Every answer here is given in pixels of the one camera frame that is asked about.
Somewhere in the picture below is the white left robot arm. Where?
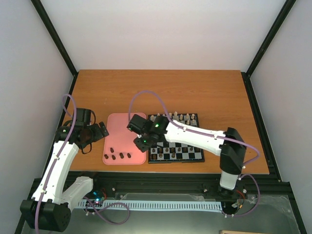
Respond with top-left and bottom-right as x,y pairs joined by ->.
20,122 -> 109,232

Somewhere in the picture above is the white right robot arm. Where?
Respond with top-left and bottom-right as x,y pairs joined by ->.
127,117 -> 246,191

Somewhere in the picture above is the black grey chess board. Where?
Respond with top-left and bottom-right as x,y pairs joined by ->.
148,113 -> 205,164

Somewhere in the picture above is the green led circuit board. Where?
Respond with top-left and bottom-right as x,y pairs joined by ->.
93,189 -> 107,205

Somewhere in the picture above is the pink silicone tray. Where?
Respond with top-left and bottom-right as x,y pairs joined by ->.
102,113 -> 146,166

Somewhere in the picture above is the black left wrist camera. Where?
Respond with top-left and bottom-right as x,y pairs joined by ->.
75,108 -> 96,126

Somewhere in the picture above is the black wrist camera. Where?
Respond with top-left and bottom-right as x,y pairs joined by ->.
75,108 -> 96,126
127,114 -> 147,135

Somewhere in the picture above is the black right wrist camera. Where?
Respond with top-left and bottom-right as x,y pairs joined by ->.
127,114 -> 147,135

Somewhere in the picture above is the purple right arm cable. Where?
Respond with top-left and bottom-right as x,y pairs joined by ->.
128,90 -> 260,181

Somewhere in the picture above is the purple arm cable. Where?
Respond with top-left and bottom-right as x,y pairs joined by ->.
34,94 -> 78,234
128,90 -> 260,181

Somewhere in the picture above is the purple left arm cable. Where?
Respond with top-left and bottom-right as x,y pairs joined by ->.
34,94 -> 78,234

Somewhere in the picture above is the black aluminium frame rail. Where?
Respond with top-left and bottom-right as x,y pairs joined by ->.
64,172 -> 294,201

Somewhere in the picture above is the light blue cable duct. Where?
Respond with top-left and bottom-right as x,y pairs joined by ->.
73,199 -> 223,212

